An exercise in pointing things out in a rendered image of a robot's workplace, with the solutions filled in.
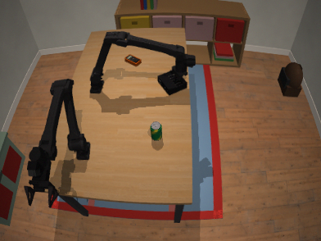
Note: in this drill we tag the orange pocket multimeter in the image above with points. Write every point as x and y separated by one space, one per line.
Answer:
133 60

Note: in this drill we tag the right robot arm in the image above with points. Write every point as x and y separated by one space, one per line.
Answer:
47 149

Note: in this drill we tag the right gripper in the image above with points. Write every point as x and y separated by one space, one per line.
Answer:
40 186

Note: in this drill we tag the black lighting desk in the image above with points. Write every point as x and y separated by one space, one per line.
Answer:
170 82

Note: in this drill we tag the green and yellow drink can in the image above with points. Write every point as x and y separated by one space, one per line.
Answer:
156 130

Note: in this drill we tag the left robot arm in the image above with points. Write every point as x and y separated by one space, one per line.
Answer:
118 38

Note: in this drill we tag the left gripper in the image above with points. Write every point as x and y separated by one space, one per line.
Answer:
179 71

